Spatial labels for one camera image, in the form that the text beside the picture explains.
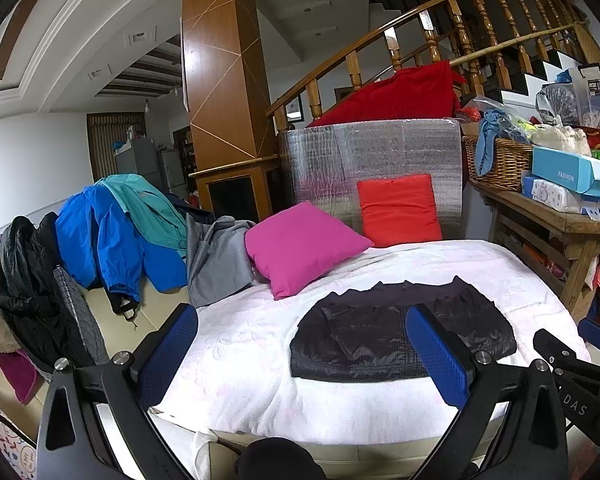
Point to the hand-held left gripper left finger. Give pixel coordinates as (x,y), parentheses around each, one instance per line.
(170,355)

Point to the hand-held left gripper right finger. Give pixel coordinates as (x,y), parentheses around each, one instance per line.
(437,360)

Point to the black puffer jacket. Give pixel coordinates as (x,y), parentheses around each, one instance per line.
(360,340)

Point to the cream sofa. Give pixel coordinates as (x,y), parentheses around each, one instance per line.
(152,312)

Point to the white blanket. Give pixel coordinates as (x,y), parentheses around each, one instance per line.
(260,370)

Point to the grey checked garment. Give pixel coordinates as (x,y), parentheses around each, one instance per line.
(80,320)

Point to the wooden table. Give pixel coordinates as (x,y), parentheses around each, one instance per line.
(540,210)

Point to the teal jacket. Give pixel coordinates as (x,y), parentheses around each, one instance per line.
(150,210)

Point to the dark navy garment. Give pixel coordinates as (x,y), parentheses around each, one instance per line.
(195,210)

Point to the blue jacket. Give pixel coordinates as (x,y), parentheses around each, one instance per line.
(90,230)

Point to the white printed tissue pack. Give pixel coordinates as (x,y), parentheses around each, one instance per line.
(550,195)

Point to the magenta cloth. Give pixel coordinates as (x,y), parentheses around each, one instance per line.
(20,375)

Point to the red pillow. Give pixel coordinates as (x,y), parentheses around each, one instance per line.
(397,210)

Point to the pink pillow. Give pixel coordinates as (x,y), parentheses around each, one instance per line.
(300,250)

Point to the light blue cardboard box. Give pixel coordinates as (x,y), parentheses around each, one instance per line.
(560,170)

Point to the grey refrigerator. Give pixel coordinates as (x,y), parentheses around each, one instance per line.
(174,172)
(137,162)

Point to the floral printed cushion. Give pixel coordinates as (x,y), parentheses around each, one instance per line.
(5,445)

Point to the wicker basket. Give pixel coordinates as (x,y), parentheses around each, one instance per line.
(500,165)

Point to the cream cloth bundle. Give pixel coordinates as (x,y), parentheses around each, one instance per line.
(560,140)

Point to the brown curtain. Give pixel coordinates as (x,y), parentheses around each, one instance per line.
(100,150)

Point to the silver foil insulation mat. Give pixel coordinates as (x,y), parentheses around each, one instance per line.
(380,145)

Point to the blue cloth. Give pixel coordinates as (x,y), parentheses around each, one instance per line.
(487,140)

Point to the plastic bag of patterned cloth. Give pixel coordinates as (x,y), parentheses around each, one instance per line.
(557,102)

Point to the red cloth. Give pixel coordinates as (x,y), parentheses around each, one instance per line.
(405,95)

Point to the white staircase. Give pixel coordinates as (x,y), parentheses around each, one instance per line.
(535,75)

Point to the wooden pillar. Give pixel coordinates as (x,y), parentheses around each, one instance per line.
(220,60)

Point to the wooden stair railing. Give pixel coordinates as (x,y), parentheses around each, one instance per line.
(353,67)

